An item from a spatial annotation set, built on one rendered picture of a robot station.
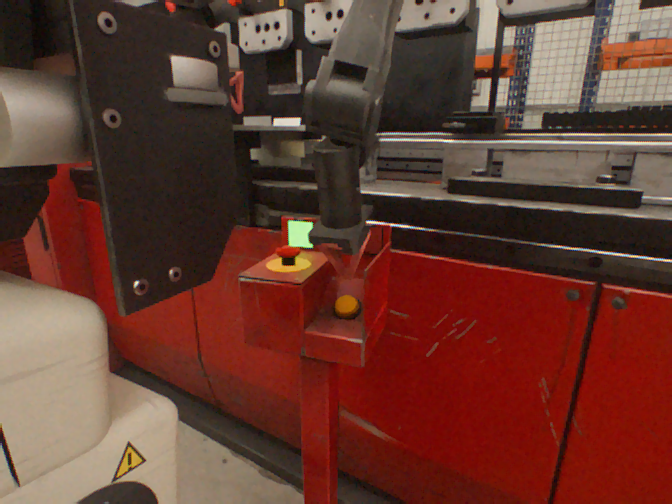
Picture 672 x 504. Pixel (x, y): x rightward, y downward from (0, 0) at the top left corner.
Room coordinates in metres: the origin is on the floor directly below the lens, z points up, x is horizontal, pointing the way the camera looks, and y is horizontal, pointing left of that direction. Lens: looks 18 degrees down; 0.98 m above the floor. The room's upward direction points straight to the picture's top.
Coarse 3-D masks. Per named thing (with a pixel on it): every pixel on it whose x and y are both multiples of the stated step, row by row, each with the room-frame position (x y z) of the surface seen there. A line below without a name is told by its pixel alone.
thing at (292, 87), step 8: (272, 56) 1.08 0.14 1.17; (280, 56) 1.07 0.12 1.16; (288, 56) 1.06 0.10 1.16; (296, 56) 1.04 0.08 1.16; (272, 64) 1.09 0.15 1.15; (280, 64) 1.07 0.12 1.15; (288, 64) 1.06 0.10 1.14; (296, 64) 1.04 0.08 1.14; (272, 72) 1.09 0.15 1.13; (280, 72) 1.07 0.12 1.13; (288, 72) 1.06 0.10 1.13; (296, 72) 1.05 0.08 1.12; (272, 80) 1.09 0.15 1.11; (280, 80) 1.07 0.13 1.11; (288, 80) 1.06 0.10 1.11; (296, 80) 1.05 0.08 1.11; (272, 88) 1.10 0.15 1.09; (280, 88) 1.08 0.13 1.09; (288, 88) 1.07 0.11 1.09; (296, 88) 1.06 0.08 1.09
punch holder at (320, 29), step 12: (312, 0) 0.98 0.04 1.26; (336, 0) 0.94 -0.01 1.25; (348, 0) 0.93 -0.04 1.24; (312, 12) 0.98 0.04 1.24; (324, 12) 0.96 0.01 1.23; (336, 12) 0.94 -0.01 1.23; (312, 24) 0.98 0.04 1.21; (324, 24) 0.96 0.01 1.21; (336, 24) 0.94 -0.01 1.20; (312, 36) 0.98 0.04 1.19; (324, 36) 0.96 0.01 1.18; (324, 48) 1.03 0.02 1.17
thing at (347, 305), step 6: (336, 300) 0.59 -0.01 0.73; (342, 300) 0.59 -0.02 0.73; (348, 300) 0.59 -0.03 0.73; (354, 300) 0.58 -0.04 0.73; (336, 306) 0.58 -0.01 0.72; (342, 306) 0.58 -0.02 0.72; (348, 306) 0.58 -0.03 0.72; (354, 306) 0.57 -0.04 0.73; (336, 312) 0.57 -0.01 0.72; (342, 312) 0.57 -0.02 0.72; (348, 312) 0.57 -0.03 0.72; (354, 312) 0.57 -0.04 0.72
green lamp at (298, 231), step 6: (288, 222) 0.70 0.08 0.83; (294, 222) 0.70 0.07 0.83; (300, 222) 0.70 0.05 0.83; (306, 222) 0.69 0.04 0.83; (288, 228) 0.70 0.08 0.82; (294, 228) 0.70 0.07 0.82; (300, 228) 0.70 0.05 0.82; (306, 228) 0.69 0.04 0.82; (294, 234) 0.70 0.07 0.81; (300, 234) 0.70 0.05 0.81; (306, 234) 0.69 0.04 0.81; (294, 240) 0.70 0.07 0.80; (300, 240) 0.70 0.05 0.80; (306, 240) 0.69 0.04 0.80; (300, 246) 0.70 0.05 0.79; (306, 246) 0.69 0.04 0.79; (312, 246) 0.69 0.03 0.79
